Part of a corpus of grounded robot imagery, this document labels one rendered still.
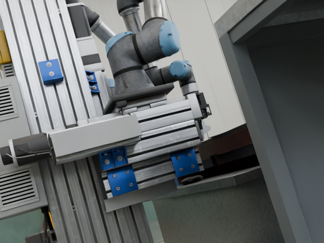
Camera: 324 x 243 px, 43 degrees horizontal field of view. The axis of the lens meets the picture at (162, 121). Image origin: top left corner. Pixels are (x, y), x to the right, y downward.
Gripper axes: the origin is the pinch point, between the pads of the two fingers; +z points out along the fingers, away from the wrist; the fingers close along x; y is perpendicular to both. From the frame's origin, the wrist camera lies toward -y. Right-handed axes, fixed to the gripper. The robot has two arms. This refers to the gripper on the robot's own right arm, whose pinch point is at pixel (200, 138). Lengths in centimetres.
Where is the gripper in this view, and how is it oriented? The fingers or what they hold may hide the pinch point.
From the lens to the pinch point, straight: 183.5
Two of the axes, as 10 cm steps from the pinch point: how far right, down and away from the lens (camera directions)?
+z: 2.8, 9.5, -1.3
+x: -3.4, 2.3, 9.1
